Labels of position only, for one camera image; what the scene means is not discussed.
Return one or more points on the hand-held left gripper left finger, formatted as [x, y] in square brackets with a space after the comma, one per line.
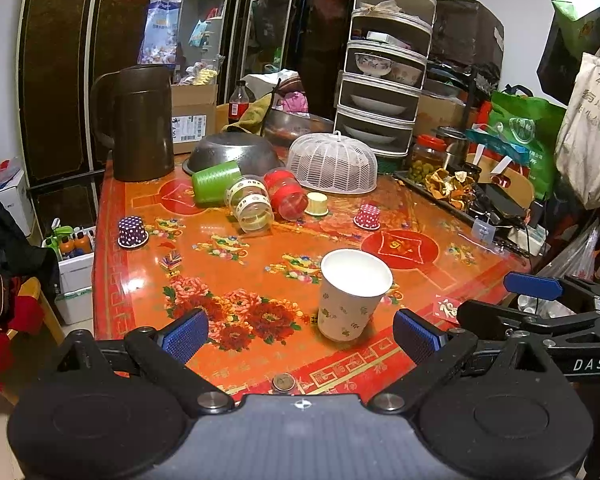
[185, 335]

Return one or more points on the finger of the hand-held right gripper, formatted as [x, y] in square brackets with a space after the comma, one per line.
[510, 320]
[532, 285]

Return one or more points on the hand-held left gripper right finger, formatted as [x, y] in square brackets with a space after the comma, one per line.
[417, 337]

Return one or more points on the white floral paper cup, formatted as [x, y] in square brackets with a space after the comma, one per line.
[352, 305]

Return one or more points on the small polka dot cup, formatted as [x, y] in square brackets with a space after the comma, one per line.
[131, 232]
[366, 216]

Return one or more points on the clear patterned plastic cup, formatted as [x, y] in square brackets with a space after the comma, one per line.
[250, 205]

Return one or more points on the green plastic cup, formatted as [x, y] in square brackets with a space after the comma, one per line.
[215, 182]

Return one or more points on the metal cup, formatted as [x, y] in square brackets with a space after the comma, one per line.
[452, 145]

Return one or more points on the small pale yellow cup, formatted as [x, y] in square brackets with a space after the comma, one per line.
[317, 203]

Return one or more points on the red plastic cup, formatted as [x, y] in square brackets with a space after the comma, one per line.
[286, 194]

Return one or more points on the red paper sticker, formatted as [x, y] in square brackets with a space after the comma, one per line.
[447, 309]

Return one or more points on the small round metal cap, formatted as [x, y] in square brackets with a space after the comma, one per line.
[283, 383]

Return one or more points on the brown paper bag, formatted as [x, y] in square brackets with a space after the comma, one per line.
[502, 177]

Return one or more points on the white foam box with bottles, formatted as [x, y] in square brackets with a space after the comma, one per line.
[75, 272]

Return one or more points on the dried orange peels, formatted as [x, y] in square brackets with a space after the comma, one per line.
[450, 187]

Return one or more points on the black tray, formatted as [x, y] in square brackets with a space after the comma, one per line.
[420, 187]

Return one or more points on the green shopping bag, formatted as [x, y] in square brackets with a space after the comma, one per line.
[525, 130]

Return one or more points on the glass jar with red lid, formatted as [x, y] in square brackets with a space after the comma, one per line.
[426, 160]

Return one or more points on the beige canvas tote bag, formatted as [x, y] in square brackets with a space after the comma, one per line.
[587, 125]

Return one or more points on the metal basin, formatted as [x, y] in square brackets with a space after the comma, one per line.
[235, 152]

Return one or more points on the dark and red clothing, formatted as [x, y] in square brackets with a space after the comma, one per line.
[5, 270]

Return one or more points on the white mesh food cover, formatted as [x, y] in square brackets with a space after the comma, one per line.
[332, 162]

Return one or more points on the white plate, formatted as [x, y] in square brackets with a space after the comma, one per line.
[371, 135]
[375, 104]

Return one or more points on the brown plastic jug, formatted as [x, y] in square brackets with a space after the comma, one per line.
[142, 125]

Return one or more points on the white carton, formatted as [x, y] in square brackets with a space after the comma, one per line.
[12, 202]

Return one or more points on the cardboard box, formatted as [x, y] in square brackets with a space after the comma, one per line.
[192, 117]

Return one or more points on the olive green cloth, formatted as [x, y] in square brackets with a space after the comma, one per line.
[254, 112]

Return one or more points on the metal pan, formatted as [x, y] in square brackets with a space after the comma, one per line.
[295, 127]

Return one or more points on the cola bottle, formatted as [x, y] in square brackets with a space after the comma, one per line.
[240, 102]

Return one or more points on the patterned ceramic bowl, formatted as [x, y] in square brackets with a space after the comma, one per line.
[407, 75]

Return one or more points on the pink cloth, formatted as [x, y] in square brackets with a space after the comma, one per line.
[295, 101]

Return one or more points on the black case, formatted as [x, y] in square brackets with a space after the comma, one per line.
[467, 30]

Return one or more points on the floral ceramic bowl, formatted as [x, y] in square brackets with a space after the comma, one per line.
[374, 65]

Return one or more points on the dark and green gift bag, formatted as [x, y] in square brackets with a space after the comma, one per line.
[577, 15]

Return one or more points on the white tiered dish rack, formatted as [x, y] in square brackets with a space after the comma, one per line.
[350, 60]

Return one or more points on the dark wooden wardrobe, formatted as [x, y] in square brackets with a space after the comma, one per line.
[60, 60]

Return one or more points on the hanging snack bag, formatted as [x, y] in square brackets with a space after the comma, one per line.
[162, 25]

